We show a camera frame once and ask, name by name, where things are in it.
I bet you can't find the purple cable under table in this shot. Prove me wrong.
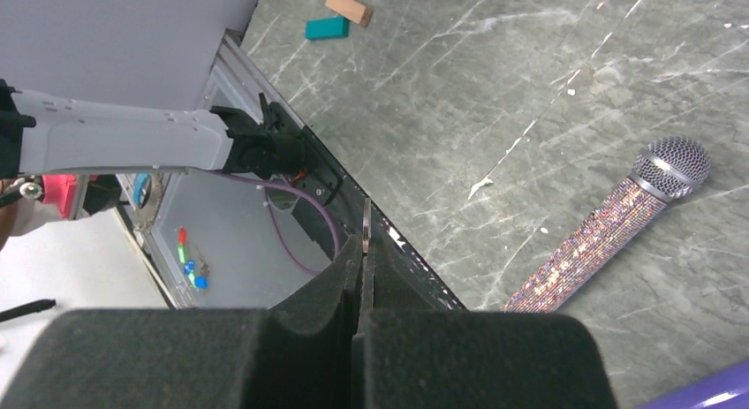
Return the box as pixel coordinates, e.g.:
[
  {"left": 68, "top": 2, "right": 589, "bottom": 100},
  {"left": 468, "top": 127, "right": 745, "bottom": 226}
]
[{"left": 208, "top": 169, "right": 342, "bottom": 277}]

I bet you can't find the black front rail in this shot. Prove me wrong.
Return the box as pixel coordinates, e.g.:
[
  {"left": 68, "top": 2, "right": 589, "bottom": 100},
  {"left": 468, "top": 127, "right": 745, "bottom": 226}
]
[{"left": 259, "top": 94, "right": 465, "bottom": 310}]

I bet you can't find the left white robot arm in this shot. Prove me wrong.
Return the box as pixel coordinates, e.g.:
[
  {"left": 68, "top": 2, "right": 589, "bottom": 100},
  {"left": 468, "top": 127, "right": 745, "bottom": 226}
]
[{"left": 1, "top": 81, "right": 306, "bottom": 179}]

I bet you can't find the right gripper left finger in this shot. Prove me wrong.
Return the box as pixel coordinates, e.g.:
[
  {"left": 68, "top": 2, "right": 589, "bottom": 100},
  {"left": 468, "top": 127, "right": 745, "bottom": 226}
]
[{"left": 1, "top": 236, "right": 362, "bottom": 408}]

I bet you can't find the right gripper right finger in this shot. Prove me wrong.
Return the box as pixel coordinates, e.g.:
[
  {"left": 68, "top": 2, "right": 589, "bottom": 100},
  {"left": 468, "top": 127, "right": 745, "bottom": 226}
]
[{"left": 350, "top": 242, "right": 617, "bottom": 408}]

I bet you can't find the glitter microphone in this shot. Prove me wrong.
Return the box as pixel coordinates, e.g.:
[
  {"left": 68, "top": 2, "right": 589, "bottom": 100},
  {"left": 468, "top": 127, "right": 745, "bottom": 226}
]
[{"left": 501, "top": 135, "right": 711, "bottom": 313}]

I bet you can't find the bunch of coloured keys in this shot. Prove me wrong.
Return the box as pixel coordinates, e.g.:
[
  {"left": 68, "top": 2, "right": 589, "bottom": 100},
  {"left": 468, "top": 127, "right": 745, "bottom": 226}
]
[{"left": 177, "top": 227, "right": 209, "bottom": 290}]

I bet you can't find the teal wooden block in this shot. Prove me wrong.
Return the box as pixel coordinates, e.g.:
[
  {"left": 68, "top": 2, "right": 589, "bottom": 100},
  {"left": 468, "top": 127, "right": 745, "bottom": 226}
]
[{"left": 305, "top": 16, "right": 350, "bottom": 41}]

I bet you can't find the tan wooden block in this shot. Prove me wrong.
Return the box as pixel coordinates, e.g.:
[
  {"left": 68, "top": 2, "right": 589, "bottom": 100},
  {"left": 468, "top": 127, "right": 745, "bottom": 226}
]
[{"left": 325, "top": 0, "right": 373, "bottom": 27}]

